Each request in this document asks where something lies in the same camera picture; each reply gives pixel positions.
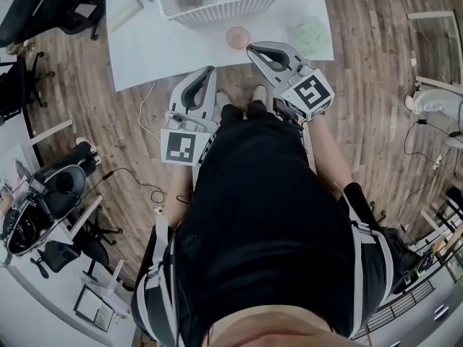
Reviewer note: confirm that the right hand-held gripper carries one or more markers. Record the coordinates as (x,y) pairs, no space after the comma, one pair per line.
(311,92)

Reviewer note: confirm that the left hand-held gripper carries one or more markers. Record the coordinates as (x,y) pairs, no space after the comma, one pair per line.
(181,146)

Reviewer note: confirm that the pink cup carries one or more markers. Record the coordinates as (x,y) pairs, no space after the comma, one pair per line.
(237,37)

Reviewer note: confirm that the white plastic basket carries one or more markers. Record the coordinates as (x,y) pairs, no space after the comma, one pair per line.
(217,11)

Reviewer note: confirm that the person's right forearm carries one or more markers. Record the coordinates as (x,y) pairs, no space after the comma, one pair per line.
(331,154)

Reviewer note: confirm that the person's left forearm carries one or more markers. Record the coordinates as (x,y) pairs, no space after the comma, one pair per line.
(179,190)

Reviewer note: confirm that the person's left shoe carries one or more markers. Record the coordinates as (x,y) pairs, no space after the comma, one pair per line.
(222,98)

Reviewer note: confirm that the person's shoe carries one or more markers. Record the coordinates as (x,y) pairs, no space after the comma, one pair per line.
(259,92)
(222,98)

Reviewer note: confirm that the person's right shoe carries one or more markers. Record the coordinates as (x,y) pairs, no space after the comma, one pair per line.
(259,92)

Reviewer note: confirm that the black waist-mounted device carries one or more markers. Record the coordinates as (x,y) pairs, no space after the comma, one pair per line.
(285,110)

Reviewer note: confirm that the green crumpled bag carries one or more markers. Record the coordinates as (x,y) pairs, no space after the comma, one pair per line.
(311,34)

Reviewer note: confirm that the cream cylindrical roll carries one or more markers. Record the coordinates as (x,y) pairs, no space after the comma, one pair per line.
(124,14)

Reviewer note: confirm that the white power strip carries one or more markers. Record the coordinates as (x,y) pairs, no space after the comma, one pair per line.
(437,162)
(158,210)

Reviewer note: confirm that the person's black clothing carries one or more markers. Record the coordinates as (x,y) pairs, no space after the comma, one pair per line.
(260,212)

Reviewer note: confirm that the white desk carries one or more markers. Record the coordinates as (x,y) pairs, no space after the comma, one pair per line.
(430,14)

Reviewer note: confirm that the grey rimmed black chair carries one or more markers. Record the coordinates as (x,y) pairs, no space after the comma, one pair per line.
(61,190)

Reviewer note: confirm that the small black screen device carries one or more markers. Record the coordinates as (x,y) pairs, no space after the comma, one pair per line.
(38,186)

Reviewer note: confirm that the black backpack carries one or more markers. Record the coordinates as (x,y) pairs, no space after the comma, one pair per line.
(398,251)

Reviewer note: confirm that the black electronic equipment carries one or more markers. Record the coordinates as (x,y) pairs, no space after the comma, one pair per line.
(21,230)

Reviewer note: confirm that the black framed tray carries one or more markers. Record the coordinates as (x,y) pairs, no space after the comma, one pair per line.
(88,306)

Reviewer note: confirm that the person's head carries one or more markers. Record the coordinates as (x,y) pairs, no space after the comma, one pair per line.
(275,333)

